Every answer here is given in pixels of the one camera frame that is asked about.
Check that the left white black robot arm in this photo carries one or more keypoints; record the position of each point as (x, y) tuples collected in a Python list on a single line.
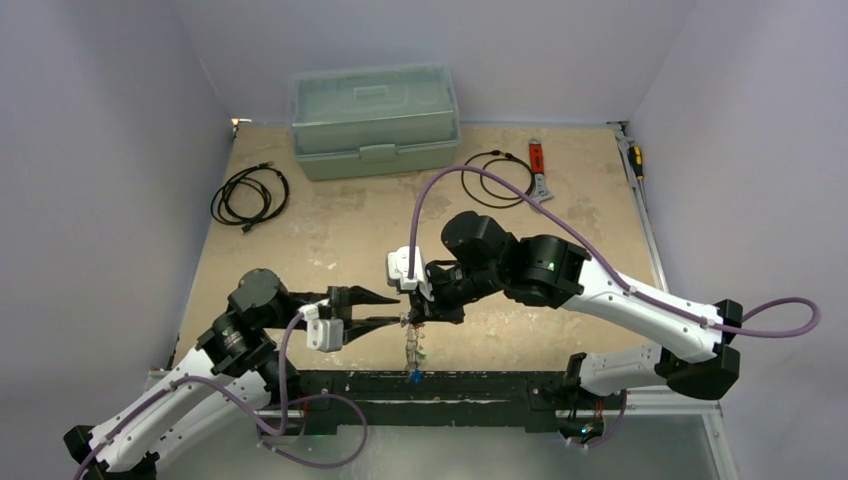
[(238, 365)]

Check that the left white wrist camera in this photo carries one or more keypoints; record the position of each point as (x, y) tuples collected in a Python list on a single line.
[(324, 331)]

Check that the red handled adjustable wrench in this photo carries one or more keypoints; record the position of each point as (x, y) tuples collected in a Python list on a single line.
[(540, 192)]

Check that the green plastic toolbox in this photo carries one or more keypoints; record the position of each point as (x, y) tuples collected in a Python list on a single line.
[(373, 121)]

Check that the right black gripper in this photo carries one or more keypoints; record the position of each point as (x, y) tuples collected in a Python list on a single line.
[(431, 299)]

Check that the yellow black screwdriver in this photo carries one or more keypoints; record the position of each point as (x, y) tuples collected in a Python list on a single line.
[(635, 160)]

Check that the metal keyring with keys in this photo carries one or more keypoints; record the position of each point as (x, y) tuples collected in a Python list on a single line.
[(413, 353)]

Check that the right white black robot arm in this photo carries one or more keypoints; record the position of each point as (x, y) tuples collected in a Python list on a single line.
[(686, 349)]

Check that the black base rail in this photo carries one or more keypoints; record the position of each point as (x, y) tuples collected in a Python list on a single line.
[(497, 399)]

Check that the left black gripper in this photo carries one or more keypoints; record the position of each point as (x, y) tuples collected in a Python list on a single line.
[(341, 299)]

